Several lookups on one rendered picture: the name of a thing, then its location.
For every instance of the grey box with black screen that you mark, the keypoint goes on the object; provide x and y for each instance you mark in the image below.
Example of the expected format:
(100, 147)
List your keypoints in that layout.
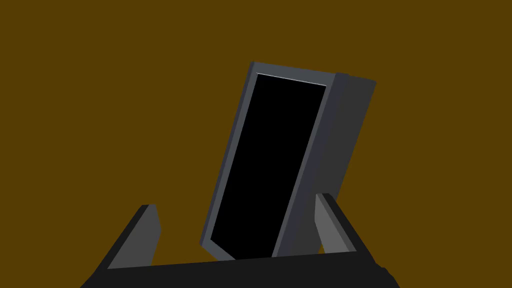
(276, 168)

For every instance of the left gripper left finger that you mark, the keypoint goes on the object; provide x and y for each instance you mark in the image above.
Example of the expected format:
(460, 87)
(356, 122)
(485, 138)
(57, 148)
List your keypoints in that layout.
(136, 240)

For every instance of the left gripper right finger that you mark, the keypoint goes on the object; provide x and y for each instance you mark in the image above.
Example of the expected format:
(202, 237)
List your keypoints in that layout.
(336, 228)

